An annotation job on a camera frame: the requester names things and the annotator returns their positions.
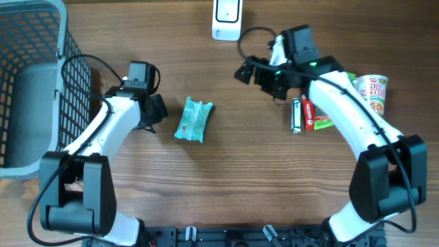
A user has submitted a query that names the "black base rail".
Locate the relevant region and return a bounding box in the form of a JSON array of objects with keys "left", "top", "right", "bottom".
[{"left": 137, "top": 224, "right": 388, "bottom": 247}]

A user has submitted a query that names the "green haribo candy bag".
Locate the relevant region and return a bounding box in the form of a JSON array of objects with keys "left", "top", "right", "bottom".
[{"left": 313, "top": 71, "right": 357, "bottom": 131}]

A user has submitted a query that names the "teal snack packet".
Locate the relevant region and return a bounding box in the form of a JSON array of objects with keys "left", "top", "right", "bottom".
[{"left": 174, "top": 96, "right": 214, "bottom": 143}]

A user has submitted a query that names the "grey plastic shopping basket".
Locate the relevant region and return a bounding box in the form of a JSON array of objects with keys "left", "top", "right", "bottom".
[{"left": 1, "top": 0, "right": 92, "bottom": 180}]

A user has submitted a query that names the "white barcode scanner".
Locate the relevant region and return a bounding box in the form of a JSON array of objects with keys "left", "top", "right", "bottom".
[{"left": 212, "top": 0, "right": 243, "bottom": 41}]

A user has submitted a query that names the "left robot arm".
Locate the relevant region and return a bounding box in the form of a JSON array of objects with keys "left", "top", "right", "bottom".
[{"left": 27, "top": 61, "right": 168, "bottom": 246}]

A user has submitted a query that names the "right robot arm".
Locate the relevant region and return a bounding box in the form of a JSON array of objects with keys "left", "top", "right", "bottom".
[{"left": 235, "top": 25, "right": 427, "bottom": 246}]

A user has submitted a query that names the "cup noodles container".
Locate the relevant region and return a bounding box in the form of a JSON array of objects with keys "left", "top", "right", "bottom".
[{"left": 353, "top": 75, "right": 388, "bottom": 116}]

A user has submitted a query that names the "red snack bar wrapper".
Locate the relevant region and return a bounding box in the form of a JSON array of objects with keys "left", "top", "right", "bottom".
[{"left": 301, "top": 94, "right": 315, "bottom": 130}]

